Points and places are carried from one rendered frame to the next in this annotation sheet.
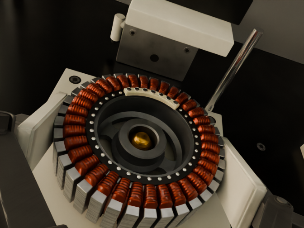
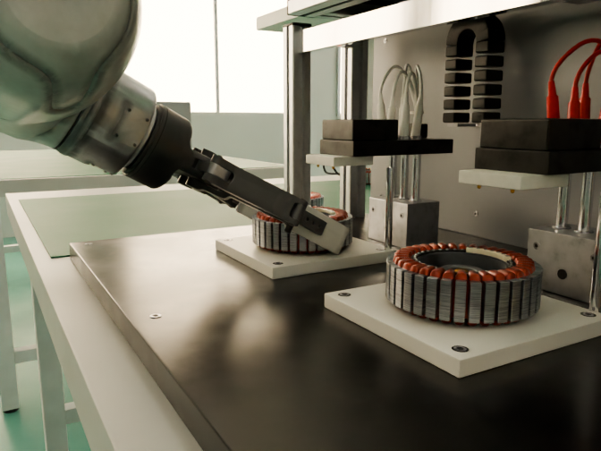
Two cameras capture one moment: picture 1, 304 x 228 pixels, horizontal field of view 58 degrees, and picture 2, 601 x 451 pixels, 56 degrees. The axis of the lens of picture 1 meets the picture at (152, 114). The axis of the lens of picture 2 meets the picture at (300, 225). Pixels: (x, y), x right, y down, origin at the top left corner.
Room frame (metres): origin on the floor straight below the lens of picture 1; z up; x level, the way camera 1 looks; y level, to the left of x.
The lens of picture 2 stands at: (-0.09, -0.58, 0.92)
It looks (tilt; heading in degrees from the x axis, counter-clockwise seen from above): 10 degrees down; 70
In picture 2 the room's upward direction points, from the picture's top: straight up
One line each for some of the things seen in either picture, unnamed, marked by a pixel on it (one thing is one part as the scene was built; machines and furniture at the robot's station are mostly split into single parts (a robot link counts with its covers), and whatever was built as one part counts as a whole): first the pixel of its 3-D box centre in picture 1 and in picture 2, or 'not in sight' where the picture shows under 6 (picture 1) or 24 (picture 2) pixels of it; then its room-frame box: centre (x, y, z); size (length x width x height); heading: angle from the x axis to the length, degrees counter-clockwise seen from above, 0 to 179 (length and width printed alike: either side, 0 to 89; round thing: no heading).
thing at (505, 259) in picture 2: not in sight; (461, 279); (0.16, -0.24, 0.80); 0.11 x 0.11 x 0.04
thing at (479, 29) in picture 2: not in sight; (479, 71); (0.34, 0.00, 0.98); 0.07 x 0.05 x 0.13; 100
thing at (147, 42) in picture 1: (159, 38); (402, 219); (0.26, 0.02, 0.80); 0.08 x 0.05 x 0.06; 100
